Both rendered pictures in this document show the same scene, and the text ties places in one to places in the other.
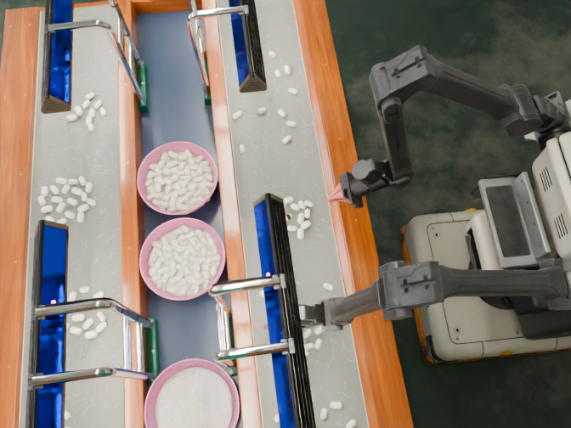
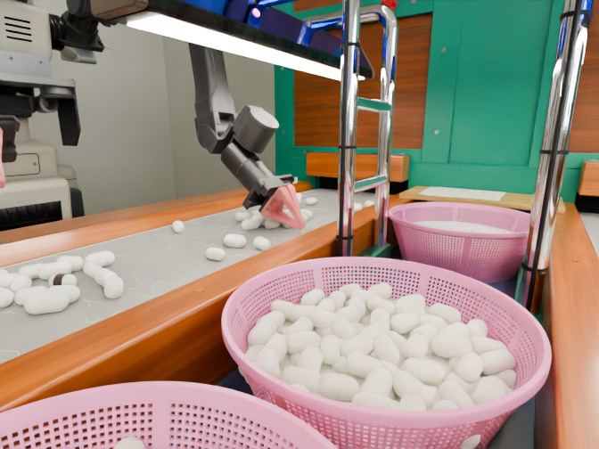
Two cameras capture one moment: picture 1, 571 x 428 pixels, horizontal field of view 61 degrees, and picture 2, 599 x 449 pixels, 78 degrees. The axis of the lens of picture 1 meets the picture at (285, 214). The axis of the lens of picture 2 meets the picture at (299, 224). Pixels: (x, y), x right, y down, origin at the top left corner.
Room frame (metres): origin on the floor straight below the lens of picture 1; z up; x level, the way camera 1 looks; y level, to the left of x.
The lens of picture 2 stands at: (0.66, 0.47, 0.92)
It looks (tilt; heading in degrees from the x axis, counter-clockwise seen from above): 14 degrees down; 222
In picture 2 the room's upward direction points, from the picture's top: straight up
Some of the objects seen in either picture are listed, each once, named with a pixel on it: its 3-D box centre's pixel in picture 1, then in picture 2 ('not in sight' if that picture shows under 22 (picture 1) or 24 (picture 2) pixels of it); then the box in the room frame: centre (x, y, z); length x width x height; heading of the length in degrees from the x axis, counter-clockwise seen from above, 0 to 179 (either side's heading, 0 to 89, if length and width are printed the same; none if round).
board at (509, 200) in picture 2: not in sight; (478, 197); (-0.26, 0.20, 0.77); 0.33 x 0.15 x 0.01; 100
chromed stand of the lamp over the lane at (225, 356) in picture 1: (253, 329); (323, 145); (0.17, 0.07, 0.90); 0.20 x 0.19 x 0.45; 10
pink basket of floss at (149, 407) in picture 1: (194, 407); (458, 239); (-0.04, 0.24, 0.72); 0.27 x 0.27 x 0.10
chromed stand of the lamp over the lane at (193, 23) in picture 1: (222, 41); not in sight; (1.12, 0.24, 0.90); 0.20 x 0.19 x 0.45; 10
